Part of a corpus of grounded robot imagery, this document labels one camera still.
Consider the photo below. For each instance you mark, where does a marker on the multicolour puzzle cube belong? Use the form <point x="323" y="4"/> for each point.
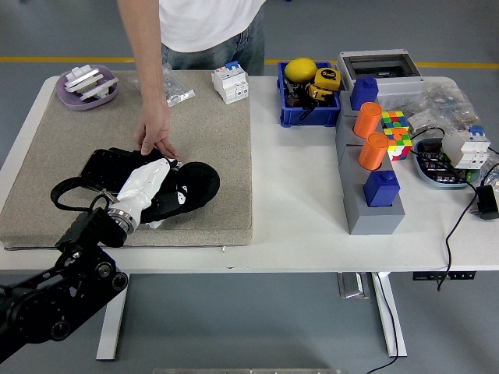
<point x="398" y="144"/>

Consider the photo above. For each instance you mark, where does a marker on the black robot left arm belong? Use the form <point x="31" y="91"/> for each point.
<point x="58" y="284"/>

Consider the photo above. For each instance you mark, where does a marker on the dark hand tool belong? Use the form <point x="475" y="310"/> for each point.
<point x="295" y="97"/>

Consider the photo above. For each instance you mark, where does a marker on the dark circuit modules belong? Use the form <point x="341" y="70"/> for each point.
<point x="434" y="163"/>

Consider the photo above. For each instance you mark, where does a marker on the yellow ball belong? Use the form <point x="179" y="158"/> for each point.
<point x="301" y="70"/>

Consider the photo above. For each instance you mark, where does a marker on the grey-brown mat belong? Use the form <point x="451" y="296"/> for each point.
<point x="218" y="156"/>

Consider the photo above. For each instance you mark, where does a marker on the white plastic switch plate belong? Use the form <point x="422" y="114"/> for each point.
<point x="83" y="77"/>
<point x="99" y="89"/>

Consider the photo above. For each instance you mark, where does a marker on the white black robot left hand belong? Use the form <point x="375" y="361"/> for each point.
<point x="142" y="187"/>

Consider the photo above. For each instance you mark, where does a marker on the grey electrical enclosure box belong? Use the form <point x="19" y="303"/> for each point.
<point x="401" y="83"/>

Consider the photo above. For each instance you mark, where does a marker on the yellow tape measure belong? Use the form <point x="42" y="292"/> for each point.
<point x="318" y="93"/>
<point x="327" y="78"/>

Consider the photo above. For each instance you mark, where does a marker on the clear bag of metal parts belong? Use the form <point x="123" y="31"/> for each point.
<point x="177" y="91"/>

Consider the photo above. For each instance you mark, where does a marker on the white table leg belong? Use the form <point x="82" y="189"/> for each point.
<point x="113" y="323"/>
<point x="390" y="315"/>

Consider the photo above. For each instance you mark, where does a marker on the white circuit breaker blue lever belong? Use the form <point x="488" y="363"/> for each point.
<point x="230" y="83"/>
<point x="464" y="150"/>

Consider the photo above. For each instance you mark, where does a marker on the blue block with knob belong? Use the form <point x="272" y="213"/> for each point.
<point x="363" y="93"/>
<point x="381" y="191"/>

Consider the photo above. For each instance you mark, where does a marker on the grey block holder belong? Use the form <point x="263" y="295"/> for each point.
<point x="375" y="220"/>

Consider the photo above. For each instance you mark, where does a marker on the person's hand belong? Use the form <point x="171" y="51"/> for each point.
<point x="154" y="124"/>

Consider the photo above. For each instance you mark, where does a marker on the metal floor socket plate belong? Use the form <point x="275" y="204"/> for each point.
<point x="354" y="286"/>

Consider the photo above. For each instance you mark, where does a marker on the clear bags of small parts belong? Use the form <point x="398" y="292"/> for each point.
<point x="448" y="105"/>

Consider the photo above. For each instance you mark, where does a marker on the person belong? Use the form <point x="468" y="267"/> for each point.
<point x="210" y="23"/>

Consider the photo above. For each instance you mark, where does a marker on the purple dish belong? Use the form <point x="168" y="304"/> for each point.
<point x="66" y="99"/>

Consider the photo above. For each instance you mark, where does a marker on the blue plastic bin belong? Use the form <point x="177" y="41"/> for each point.
<point x="308" y="117"/>

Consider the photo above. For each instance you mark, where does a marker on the black power adapter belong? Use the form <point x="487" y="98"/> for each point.
<point x="487" y="202"/>

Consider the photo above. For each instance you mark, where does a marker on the black table control panel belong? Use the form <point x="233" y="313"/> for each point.
<point x="444" y="276"/>

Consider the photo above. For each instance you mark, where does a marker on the glossy black panel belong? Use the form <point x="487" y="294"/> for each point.
<point x="101" y="167"/>

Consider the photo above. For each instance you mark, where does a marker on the orange cylinder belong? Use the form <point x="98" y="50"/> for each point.
<point x="367" y="121"/>
<point x="373" y="152"/>

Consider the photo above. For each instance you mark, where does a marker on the black rag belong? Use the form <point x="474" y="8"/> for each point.
<point x="200" y="183"/>

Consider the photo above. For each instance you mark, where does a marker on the person's forearm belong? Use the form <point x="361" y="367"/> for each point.
<point x="142" y="50"/>

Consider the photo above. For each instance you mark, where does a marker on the blue-grey dish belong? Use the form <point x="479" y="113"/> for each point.
<point x="424" y="175"/>

